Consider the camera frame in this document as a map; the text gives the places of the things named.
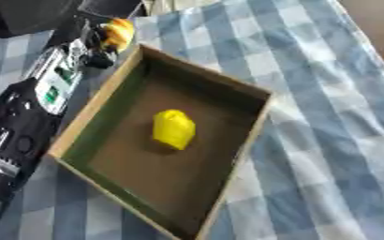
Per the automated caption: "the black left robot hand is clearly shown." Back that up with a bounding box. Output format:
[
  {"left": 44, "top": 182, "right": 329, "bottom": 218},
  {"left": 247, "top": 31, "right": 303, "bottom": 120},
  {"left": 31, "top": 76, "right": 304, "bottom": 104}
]
[{"left": 77, "top": 19, "right": 120, "bottom": 70}]

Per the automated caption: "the yellow orange toy fruit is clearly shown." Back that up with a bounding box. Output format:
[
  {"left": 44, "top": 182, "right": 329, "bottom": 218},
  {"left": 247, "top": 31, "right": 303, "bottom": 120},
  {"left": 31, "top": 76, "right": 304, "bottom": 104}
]
[{"left": 101, "top": 18, "right": 137, "bottom": 53}]

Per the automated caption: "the black object beyond table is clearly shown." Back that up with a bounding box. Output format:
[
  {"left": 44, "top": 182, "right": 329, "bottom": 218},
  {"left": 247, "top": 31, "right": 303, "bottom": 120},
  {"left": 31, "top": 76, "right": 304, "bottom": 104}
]
[{"left": 0, "top": 0, "right": 150, "bottom": 39}]

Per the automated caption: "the tan cardboard box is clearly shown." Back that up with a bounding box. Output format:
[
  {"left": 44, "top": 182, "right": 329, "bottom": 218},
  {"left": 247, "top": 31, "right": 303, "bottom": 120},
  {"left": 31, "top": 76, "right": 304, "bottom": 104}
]
[{"left": 46, "top": 43, "right": 274, "bottom": 240}]

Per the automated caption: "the yellow faceted block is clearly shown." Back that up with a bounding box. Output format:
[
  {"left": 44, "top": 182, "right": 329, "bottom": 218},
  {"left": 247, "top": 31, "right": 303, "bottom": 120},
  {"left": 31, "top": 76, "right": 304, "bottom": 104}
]
[{"left": 151, "top": 109, "right": 198, "bottom": 151}]

